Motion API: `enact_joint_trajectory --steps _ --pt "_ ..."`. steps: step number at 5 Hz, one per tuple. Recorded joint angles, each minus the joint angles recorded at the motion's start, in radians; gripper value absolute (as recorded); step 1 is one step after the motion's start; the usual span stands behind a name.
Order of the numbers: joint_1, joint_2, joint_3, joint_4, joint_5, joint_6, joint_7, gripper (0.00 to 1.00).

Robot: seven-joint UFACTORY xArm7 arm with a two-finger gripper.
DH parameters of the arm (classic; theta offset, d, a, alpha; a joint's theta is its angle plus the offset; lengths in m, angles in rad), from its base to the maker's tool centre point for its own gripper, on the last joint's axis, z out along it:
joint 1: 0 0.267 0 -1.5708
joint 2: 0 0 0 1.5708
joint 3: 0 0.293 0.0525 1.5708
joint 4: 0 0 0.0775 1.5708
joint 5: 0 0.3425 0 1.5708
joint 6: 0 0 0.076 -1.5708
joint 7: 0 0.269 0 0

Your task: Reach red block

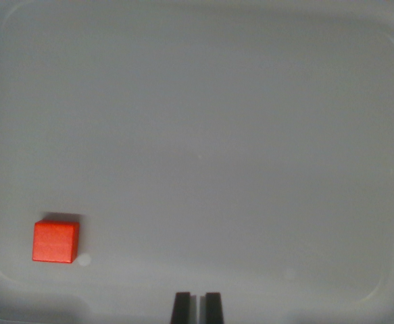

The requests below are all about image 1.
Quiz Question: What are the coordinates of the red cube block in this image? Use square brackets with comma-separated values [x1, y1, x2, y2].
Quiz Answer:
[32, 219, 80, 264]

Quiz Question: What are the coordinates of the white plastic tray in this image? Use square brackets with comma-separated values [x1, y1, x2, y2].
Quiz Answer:
[0, 0, 394, 324]

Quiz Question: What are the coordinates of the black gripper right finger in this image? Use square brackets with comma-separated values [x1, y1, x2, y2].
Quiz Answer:
[199, 292, 225, 324]

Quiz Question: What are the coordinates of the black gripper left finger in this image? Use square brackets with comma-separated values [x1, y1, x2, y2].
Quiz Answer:
[170, 292, 197, 324]

